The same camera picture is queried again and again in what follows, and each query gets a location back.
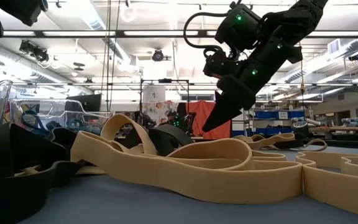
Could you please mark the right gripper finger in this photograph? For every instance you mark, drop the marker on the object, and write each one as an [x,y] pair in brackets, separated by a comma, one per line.
[221,115]

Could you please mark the dark grey wide rubber band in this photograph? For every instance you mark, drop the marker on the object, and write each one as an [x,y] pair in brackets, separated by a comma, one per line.
[166,138]

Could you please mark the black wide rubber band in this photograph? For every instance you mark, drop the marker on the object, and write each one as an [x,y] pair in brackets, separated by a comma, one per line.
[11,199]
[287,144]
[26,149]
[64,140]

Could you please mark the dark navy rubber band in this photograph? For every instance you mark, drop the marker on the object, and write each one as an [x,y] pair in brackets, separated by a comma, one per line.
[23,121]

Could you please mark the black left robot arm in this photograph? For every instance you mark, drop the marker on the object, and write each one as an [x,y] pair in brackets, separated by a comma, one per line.
[17,9]

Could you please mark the black background robot arm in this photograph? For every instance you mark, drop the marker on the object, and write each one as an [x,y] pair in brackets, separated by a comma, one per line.
[182,123]

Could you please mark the tan wide rubber band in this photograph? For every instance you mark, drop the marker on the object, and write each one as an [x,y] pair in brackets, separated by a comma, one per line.
[117,119]
[197,183]

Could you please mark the tan wavy rubber band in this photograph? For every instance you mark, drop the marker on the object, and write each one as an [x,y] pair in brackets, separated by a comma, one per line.
[337,189]

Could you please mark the orange cloth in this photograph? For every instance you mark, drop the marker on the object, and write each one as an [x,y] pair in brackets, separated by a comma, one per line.
[204,112]

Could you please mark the blue storage bin shelf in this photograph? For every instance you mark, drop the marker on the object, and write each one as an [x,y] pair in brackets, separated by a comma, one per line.
[266,115]

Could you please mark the person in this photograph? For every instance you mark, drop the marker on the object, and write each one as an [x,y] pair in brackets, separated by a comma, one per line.
[171,114]

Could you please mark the floral cloth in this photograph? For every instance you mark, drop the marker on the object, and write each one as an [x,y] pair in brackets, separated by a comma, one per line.
[154,110]

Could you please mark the black ceiling spotlight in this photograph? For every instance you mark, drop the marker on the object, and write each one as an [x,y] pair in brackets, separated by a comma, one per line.
[36,53]
[158,56]
[355,57]

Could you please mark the white ceiling vent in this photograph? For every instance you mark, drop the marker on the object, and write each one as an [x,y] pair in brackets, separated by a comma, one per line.
[334,46]

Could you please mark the wooden workbench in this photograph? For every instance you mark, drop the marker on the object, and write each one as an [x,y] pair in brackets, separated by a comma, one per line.
[353,128]

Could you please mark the black overhead light bar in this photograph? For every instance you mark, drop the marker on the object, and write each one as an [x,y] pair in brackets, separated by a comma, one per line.
[118,33]

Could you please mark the black monitor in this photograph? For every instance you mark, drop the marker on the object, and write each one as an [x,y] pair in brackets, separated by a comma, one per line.
[85,102]

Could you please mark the black ceiling sensor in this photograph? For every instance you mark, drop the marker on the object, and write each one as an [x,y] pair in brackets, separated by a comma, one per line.
[79,64]

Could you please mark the colourful poster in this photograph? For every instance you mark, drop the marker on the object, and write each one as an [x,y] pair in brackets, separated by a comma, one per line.
[17,116]

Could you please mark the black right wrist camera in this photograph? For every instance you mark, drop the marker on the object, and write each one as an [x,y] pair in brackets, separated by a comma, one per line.
[216,63]

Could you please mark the black stand frame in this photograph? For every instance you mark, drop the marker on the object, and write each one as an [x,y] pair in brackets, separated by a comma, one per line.
[165,81]

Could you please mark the black ceiling rail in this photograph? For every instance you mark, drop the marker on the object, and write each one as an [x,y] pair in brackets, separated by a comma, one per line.
[73,84]

